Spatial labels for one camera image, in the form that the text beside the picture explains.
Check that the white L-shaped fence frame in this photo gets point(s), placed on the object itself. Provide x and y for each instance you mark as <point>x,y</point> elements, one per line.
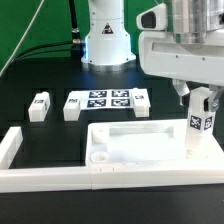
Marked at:
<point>106,176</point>

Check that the fiducial marker sheet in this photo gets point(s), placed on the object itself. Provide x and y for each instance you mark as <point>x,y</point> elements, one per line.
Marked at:
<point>106,99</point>

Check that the white desk top panel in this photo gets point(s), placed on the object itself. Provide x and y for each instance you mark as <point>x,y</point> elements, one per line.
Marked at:
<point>154,143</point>

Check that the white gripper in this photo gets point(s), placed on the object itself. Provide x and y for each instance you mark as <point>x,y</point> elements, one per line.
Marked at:
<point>201,63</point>

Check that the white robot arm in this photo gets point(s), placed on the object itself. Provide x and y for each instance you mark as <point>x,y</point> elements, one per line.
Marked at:
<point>180,39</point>

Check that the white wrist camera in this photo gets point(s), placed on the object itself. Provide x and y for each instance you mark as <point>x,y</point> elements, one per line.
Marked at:
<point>153,19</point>

